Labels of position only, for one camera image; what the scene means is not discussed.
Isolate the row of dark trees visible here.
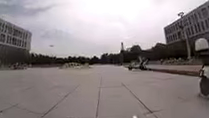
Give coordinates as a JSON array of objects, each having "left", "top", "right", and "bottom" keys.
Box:
[{"left": 27, "top": 41, "right": 194, "bottom": 69}]

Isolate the slender dark tower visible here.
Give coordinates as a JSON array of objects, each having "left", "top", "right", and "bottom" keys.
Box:
[{"left": 119, "top": 41, "right": 126, "bottom": 65}]

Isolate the pile of rubble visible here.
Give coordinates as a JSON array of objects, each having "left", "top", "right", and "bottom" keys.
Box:
[{"left": 59, "top": 61, "right": 91, "bottom": 71}]

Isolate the dark vehicle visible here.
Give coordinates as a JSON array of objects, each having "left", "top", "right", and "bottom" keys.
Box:
[{"left": 126, "top": 55, "right": 151, "bottom": 72}]

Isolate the grey paved plaza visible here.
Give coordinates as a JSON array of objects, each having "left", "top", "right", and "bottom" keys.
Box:
[{"left": 0, "top": 59, "right": 209, "bottom": 118}]

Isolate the low raised kerb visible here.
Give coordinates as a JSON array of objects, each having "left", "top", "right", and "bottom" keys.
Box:
[{"left": 146, "top": 63, "right": 203, "bottom": 80}]

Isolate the tall street lamp pole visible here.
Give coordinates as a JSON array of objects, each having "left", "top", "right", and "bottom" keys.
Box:
[{"left": 177, "top": 11, "right": 193, "bottom": 61}]

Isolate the grey multi-storey building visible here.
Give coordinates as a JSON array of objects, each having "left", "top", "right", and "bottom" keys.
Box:
[{"left": 162, "top": 0, "right": 209, "bottom": 59}]

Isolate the wide pale multi-storey building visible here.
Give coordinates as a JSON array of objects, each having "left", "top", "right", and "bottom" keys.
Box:
[{"left": 0, "top": 13, "right": 34, "bottom": 68}]

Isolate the person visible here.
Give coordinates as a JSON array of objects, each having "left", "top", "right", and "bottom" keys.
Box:
[{"left": 194, "top": 37, "right": 209, "bottom": 80}]

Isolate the dark scooter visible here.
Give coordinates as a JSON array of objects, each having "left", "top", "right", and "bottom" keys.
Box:
[{"left": 197, "top": 64, "right": 209, "bottom": 100}]

